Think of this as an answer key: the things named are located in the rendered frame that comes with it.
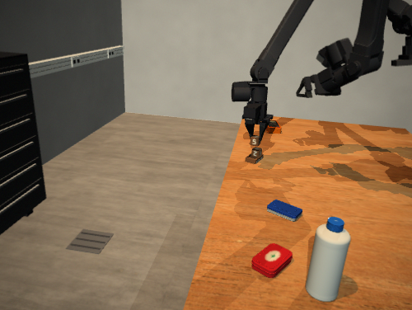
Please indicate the red mint tin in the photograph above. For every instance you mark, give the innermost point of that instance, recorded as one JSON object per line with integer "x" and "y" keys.
{"x": 271, "y": 260}

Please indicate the orange pocket multimeter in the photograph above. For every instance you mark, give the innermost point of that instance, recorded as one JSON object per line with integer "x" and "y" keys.
{"x": 274, "y": 127}

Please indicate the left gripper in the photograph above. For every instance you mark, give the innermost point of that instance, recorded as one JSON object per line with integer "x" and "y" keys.
{"x": 327, "y": 88}

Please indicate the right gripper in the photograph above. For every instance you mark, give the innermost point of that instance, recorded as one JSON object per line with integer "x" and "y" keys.
{"x": 263, "y": 125}

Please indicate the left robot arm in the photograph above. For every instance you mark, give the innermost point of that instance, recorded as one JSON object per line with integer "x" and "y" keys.
{"x": 369, "y": 41}

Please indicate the white bottle with blue cap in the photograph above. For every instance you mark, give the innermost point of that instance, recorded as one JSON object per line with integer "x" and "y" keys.
{"x": 328, "y": 257}

